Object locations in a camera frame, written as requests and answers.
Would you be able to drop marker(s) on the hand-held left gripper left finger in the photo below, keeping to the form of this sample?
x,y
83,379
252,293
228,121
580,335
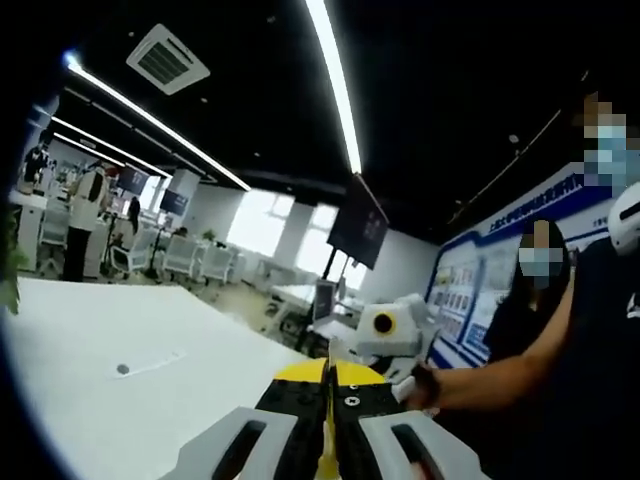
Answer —
x,y
295,430

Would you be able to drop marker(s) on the blue white wall display board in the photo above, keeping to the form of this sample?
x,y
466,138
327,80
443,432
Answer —
x,y
465,280

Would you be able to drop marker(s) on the white ceiling air vent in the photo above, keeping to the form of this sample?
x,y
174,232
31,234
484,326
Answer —
x,y
167,60

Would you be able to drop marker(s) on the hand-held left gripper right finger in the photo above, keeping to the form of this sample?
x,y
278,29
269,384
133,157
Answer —
x,y
370,435

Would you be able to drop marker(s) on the black display screen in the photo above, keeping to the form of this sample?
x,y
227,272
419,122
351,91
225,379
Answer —
x,y
357,225

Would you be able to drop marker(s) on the long ceiling light strip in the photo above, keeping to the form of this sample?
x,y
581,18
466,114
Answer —
x,y
110,146
340,90
150,117

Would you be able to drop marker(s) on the person's right hand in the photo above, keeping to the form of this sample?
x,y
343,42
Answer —
x,y
426,390

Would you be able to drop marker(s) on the desk monitor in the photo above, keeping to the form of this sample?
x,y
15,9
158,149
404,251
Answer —
x,y
326,300

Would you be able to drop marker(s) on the row of white office chairs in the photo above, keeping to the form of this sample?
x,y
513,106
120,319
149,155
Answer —
x,y
180,257

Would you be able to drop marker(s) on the green potted plant white pot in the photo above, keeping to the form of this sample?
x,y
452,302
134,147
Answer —
x,y
12,260

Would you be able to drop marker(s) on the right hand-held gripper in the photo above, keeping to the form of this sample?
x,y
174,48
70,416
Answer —
x,y
395,325

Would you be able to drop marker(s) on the blue wall screen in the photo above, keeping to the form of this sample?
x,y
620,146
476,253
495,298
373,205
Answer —
x,y
132,180
174,200

